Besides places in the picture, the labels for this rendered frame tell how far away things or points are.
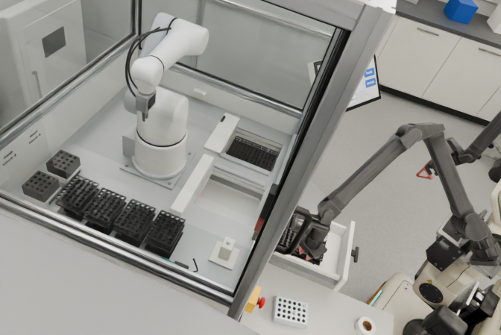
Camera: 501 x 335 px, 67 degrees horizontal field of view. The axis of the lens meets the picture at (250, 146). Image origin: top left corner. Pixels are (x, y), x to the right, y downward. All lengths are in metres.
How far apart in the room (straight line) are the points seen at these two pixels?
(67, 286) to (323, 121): 0.42
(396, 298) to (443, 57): 2.63
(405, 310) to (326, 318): 0.88
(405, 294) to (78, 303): 2.20
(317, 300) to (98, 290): 1.30
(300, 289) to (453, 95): 3.35
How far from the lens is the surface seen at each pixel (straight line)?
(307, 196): 2.90
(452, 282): 1.89
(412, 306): 2.47
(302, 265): 1.55
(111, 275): 0.42
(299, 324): 1.54
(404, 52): 4.25
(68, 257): 0.44
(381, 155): 1.33
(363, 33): 0.53
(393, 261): 2.94
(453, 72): 4.43
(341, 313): 1.66
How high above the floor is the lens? 2.16
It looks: 43 degrees down
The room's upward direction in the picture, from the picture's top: 17 degrees clockwise
